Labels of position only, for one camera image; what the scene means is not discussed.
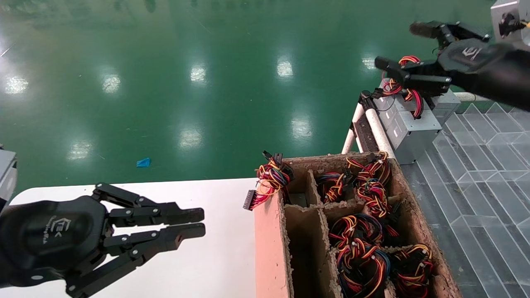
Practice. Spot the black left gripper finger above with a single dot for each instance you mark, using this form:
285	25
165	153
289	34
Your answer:
186	234
186	216

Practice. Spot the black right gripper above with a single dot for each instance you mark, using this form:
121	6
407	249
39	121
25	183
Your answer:
476	62

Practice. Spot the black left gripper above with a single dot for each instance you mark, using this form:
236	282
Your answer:
49	236

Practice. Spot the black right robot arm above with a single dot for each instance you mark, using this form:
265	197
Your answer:
523	78

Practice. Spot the grey metal power supply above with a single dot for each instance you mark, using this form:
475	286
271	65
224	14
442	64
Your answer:
381	111
418	131
399	116

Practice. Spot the small blue scrap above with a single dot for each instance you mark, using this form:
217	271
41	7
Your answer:
143	162

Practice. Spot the brown cardboard divider box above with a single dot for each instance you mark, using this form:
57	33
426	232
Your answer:
269	248

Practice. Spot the clear acrylic divider tray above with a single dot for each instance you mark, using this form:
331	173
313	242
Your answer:
488	186

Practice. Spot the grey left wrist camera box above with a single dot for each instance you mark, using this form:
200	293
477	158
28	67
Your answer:
7	174

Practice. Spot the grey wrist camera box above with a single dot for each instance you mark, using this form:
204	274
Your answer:
513	20
7	174

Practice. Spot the white pipe rack frame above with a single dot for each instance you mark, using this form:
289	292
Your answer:
379	130

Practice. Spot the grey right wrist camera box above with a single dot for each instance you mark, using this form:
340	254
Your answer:
513	20

